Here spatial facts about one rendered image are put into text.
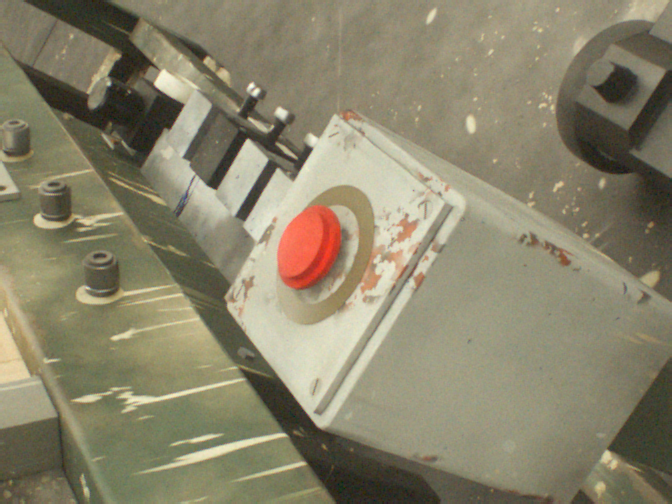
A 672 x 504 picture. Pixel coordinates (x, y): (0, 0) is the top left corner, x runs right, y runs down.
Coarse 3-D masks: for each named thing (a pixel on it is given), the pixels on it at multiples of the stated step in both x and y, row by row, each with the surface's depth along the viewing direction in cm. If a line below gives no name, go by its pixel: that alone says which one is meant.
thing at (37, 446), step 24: (0, 384) 80; (24, 384) 80; (0, 408) 78; (24, 408) 78; (48, 408) 78; (0, 432) 76; (24, 432) 77; (48, 432) 77; (0, 456) 77; (24, 456) 77; (48, 456) 78; (0, 480) 77
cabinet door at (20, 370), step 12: (0, 312) 92; (0, 324) 91; (0, 336) 89; (0, 348) 88; (12, 348) 88; (0, 360) 86; (12, 360) 86; (0, 372) 85; (12, 372) 85; (24, 372) 85
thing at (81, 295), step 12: (0, 156) 110; (12, 156) 110; (24, 156) 110; (36, 216) 100; (72, 216) 100; (48, 228) 98; (84, 288) 89; (120, 288) 90; (84, 300) 88; (96, 300) 88; (108, 300) 88
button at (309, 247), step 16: (320, 208) 56; (288, 224) 57; (304, 224) 56; (320, 224) 55; (336, 224) 55; (288, 240) 57; (304, 240) 56; (320, 240) 55; (336, 240) 55; (288, 256) 56; (304, 256) 55; (320, 256) 55; (336, 256) 55; (288, 272) 56; (304, 272) 55; (320, 272) 55; (304, 288) 56
